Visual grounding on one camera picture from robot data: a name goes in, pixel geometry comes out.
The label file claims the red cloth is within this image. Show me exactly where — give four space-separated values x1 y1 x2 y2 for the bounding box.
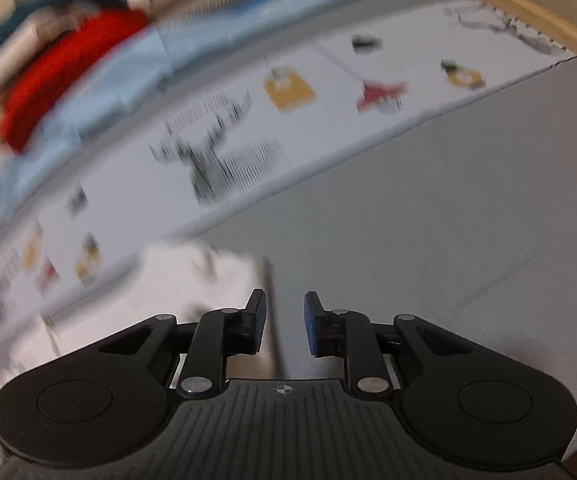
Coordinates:
0 7 152 157

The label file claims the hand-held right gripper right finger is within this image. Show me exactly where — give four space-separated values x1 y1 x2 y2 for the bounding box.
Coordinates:
304 290 475 400

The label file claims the wooden bed frame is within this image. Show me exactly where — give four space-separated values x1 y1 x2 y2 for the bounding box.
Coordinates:
355 0 577 80

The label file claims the white shirt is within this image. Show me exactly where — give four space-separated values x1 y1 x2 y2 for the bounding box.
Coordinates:
33 241 282 382

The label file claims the printed bed sheet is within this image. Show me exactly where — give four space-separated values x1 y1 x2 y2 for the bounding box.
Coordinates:
0 0 577 461

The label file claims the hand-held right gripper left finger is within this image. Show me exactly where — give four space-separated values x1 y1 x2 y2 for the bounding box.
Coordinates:
97 288 268 401

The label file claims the light blue quilt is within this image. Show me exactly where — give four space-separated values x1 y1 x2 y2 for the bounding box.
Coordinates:
0 0 421 233

